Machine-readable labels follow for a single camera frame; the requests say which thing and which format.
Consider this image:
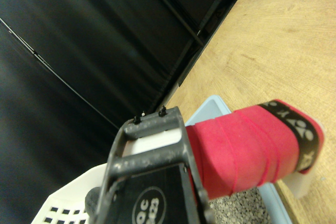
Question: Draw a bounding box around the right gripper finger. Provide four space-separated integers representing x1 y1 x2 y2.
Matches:
93 106 211 224

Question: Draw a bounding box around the black lump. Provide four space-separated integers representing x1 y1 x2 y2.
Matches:
84 186 102 219

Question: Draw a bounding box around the black curtain stand foot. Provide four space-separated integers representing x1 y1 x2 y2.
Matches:
178 0 242 87

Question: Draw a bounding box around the blue litter tray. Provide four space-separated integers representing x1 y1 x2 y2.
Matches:
185 95 292 224

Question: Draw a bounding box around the black curtain stand pole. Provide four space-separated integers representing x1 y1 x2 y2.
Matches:
138 0 205 45
0 18 120 130

